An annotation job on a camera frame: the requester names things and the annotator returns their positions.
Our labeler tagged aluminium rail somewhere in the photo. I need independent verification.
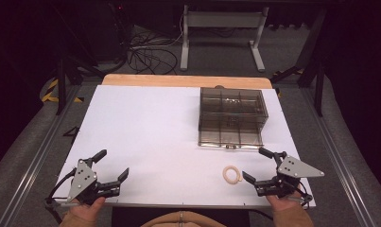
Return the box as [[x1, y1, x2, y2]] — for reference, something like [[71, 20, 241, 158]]
[[300, 87, 379, 227], [0, 84, 82, 227]]

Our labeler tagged person's left hand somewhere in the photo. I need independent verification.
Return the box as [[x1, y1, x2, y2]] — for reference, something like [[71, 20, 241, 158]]
[[68, 196, 107, 221]]

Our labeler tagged beige ring bracelet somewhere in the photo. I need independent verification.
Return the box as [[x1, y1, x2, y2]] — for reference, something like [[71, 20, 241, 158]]
[[222, 165, 244, 183]]

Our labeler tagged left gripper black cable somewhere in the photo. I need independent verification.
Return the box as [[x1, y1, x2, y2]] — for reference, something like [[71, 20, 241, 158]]
[[43, 167, 78, 225]]

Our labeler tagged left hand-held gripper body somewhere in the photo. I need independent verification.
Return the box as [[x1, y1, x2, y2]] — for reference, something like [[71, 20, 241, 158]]
[[66, 159, 110, 206]]

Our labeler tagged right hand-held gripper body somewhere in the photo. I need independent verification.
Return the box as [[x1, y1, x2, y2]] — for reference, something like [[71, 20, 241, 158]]
[[270, 150, 325, 201]]

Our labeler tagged white board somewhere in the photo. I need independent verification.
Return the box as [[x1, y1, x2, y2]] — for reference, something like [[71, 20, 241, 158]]
[[54, 84, 317, 210]]

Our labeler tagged person's right hand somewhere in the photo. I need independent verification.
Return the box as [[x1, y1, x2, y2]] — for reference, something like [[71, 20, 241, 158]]
[[266, 192, 303, 214]]

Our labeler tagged yellow black hazard tape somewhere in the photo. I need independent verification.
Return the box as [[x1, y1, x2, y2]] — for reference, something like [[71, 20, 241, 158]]
[[41, 79, 85, 104]]

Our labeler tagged small black clamp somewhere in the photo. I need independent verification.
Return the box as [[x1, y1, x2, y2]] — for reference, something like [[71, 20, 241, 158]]
[[62, 125, 81, 138]]

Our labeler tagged transparent brown drawer box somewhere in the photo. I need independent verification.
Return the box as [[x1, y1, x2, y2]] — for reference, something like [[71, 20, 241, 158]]
[[197, 86, 269, 150]]

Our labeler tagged bundle of floor cables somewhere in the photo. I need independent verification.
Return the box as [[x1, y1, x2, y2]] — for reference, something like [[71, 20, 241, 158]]
[[126, 26, 183, 76]]

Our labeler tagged person's tan clothing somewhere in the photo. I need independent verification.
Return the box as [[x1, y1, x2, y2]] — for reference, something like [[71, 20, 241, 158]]
[[140, 210, 228, 227]]

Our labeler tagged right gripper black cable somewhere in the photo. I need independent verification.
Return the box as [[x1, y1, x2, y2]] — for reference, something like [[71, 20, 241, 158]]
[[291, 180, 315, 210]]

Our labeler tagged wooden table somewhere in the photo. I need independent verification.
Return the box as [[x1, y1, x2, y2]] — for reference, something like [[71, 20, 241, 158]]
[[101, 74, 273, 90]]

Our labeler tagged white metal stand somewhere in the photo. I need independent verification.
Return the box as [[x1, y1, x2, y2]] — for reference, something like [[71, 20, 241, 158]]
[[179, 4, 270, 73]]

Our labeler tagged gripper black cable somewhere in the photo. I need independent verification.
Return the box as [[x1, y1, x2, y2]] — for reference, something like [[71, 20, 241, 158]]
[[43, 167, 78, 225], [291, 180, 315, 210]]

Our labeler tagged black tripod stand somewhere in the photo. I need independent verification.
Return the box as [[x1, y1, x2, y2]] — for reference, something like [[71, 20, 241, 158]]
[[50, 4, 108, 116]]

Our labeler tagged black metal stand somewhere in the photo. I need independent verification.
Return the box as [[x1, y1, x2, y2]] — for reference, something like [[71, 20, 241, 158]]
[[269, 9, 327, 118]]

